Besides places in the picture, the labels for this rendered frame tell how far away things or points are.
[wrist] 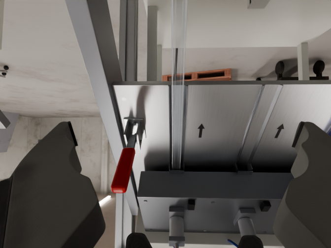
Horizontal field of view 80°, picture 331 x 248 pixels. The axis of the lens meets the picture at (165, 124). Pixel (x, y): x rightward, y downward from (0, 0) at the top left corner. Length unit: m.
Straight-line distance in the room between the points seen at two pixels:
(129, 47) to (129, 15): 0.08
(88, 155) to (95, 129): 1.39
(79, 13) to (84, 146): 11.26
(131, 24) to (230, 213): 0.47
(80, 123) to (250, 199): 11.39
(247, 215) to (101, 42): 0.32
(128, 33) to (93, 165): 10.85
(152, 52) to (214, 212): 0.49
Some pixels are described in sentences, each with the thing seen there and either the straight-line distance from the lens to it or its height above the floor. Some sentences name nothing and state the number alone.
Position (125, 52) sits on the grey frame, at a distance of 0.53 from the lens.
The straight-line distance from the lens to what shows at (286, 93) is 0.28.
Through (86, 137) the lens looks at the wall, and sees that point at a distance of 11.40.
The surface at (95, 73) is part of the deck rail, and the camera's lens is 0.24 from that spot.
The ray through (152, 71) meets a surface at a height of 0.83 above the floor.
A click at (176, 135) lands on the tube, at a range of 0.28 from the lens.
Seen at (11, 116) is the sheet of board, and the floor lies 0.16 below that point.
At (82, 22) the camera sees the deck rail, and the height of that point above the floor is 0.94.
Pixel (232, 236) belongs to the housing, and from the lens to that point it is 0.45.
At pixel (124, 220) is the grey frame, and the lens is 0.53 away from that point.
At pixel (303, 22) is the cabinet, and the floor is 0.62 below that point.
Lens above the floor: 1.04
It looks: 4 degrees down
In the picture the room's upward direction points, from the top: 180 degrees counter-clockwise
